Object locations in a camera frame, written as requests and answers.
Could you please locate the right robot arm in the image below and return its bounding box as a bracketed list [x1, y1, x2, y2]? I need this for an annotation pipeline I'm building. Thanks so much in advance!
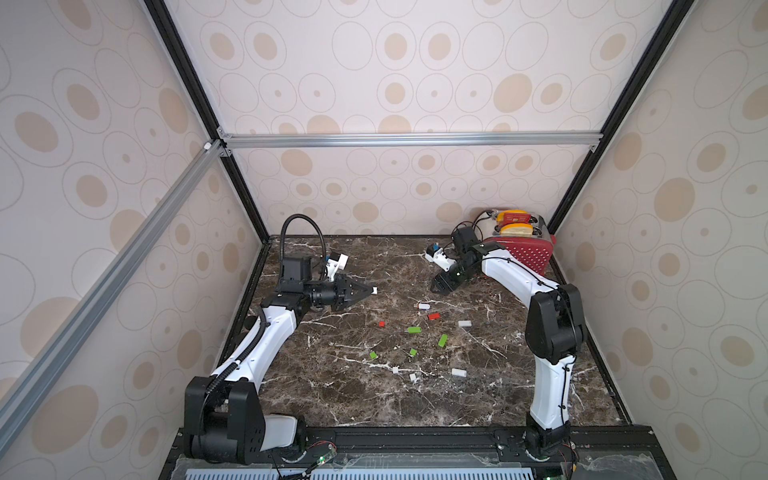
[424, 226, 585, 461]

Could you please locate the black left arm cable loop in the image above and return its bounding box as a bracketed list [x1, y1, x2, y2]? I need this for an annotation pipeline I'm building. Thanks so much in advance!
[279, 213, 328, 265]

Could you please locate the red polka dot toaster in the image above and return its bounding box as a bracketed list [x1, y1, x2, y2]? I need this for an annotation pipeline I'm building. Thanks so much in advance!
[478, 209, 556, 274]

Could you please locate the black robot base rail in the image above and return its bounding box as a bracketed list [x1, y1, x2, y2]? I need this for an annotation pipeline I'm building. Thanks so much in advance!
[159, 425, 675, 479]

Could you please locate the silver aluminium side rail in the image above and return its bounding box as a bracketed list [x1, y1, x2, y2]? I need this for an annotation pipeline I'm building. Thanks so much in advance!
[0, 140, 224, 448]

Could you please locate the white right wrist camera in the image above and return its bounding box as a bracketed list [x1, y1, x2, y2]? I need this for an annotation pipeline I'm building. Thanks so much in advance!
[424, 243, 456, 272]

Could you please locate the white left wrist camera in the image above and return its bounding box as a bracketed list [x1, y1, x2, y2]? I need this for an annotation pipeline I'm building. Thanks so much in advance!
[325, 252, 348, 282]

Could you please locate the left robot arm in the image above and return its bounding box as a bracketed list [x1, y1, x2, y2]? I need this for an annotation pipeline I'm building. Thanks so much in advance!
[182, 255, 377, 465]

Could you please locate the silver aluminium crossbar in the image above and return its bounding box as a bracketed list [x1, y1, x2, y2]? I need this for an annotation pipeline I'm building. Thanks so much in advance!
[224, 131, 603, 149]

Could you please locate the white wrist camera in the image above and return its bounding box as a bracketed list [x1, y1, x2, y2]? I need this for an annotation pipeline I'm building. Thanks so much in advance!
[325, 252, 348, 282]
[424, 243, 456, 272]

